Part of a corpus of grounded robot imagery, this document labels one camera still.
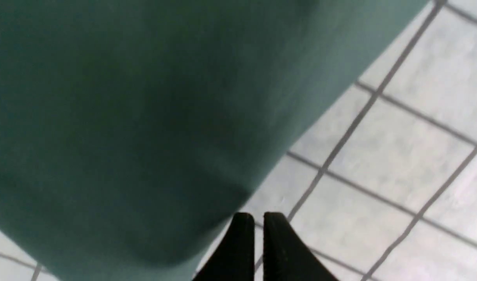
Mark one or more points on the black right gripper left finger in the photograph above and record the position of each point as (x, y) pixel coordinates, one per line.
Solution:
(234, 257)

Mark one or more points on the green long-sleeve top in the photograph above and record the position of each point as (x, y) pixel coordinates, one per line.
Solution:
(132, 130)

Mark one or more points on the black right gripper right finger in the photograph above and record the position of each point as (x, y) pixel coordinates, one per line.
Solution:
(285, 256)

